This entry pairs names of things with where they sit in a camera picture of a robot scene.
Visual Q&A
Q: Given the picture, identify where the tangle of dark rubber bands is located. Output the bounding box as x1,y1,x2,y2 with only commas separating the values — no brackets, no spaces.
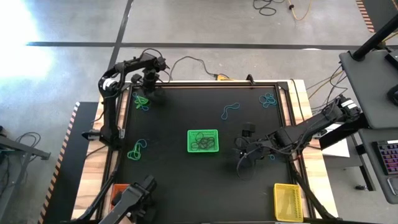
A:
190,132,216,152

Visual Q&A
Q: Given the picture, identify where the green plastic basket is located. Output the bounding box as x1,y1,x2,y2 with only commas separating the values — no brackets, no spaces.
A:
187,129,220,154

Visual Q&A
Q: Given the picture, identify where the yellow plastic basket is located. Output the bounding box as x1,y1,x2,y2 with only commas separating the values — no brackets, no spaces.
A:
273,183,305,223

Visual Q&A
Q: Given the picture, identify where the black table mat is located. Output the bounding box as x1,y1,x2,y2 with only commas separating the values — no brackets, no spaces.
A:
119,85,293,222

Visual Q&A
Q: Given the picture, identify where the yellow power plug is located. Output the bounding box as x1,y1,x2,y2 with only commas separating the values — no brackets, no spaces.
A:
215,73,239,82

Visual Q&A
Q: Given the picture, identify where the white paper sheet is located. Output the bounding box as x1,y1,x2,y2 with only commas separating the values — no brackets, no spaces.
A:
320,123,351,159

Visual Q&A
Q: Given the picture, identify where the orange plastic basket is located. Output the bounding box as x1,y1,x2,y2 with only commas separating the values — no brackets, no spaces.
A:
110,183,130,203

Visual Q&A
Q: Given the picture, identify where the gray keyboard desk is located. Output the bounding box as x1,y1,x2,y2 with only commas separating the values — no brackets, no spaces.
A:
357,128,398,205

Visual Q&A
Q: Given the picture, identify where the black desk leg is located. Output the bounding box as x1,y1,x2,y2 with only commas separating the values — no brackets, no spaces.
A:
318,111,377,192

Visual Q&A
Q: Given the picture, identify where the black hazard-striped floor mat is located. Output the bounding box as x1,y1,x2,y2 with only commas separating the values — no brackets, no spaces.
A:
37,101,100,224
355,0,398,34

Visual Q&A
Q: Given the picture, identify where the gray desk top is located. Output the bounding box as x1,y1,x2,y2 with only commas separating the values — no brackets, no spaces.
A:
338,46,398,130

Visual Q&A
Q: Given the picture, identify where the black backlit keyboard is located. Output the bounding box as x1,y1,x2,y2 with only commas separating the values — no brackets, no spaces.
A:
372,139,398,176

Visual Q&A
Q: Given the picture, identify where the black computer mouse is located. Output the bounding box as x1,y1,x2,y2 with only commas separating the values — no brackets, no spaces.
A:
386,84,398,106

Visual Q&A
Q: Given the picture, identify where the black pole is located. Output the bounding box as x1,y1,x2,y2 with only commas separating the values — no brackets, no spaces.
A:
351,13,398,62

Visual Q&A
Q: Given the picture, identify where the black desk device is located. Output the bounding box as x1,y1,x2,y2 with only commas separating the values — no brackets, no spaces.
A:
384,50,398,68

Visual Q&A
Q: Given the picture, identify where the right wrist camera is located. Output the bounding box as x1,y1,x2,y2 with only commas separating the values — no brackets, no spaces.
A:
241,122,257,138

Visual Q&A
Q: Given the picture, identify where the black aluminium table frame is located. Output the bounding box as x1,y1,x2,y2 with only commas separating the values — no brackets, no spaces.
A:
70,73,340,224

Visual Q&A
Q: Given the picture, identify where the black cable bundle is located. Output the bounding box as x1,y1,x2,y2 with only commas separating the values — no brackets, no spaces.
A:
306,63,349,111

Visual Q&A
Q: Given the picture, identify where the black looped cable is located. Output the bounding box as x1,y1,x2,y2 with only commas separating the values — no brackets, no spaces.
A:
14,131,42,151

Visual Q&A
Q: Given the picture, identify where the coiled black floor cable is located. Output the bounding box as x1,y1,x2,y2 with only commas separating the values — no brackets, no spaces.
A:
252,0,286,17

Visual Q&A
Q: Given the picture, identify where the yellow floor cable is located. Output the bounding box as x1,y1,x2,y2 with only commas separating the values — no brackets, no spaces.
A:
285,0,313,22

